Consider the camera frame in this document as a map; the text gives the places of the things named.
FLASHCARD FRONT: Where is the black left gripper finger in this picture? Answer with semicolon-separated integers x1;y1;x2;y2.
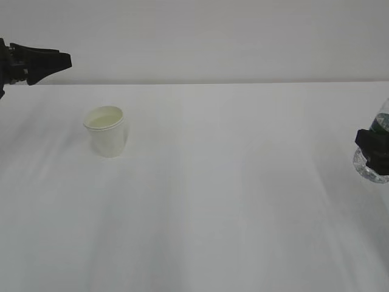
9;43;60;60
26;52;72;85

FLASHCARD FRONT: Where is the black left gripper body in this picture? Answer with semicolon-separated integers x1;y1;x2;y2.
1;38;29;98

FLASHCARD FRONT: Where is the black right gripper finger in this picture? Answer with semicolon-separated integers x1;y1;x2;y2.
355;129;388;176

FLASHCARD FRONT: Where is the clear green-label water bottle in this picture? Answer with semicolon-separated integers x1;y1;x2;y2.
353;99;388;184

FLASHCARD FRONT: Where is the white paper cup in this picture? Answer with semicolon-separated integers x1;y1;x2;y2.
83;106;127;158

